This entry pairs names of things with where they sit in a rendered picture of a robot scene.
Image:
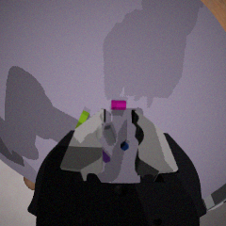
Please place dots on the lime green rod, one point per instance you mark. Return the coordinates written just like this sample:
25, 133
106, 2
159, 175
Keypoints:
83, 118

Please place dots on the small blue cube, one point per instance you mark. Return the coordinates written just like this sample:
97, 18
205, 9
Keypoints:
124, 146

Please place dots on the purple rod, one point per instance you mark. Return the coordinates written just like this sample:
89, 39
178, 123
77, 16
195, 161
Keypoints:
106, 158

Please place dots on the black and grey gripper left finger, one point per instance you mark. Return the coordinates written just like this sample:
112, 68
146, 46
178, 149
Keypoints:
76, 155

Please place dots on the grey rod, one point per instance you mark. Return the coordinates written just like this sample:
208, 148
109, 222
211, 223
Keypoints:
110, 134

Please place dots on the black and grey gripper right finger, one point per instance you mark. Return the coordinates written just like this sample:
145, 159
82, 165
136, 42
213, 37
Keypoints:
159, 155

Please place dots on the magenta rod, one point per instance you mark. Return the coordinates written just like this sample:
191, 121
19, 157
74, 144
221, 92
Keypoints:
118, 105

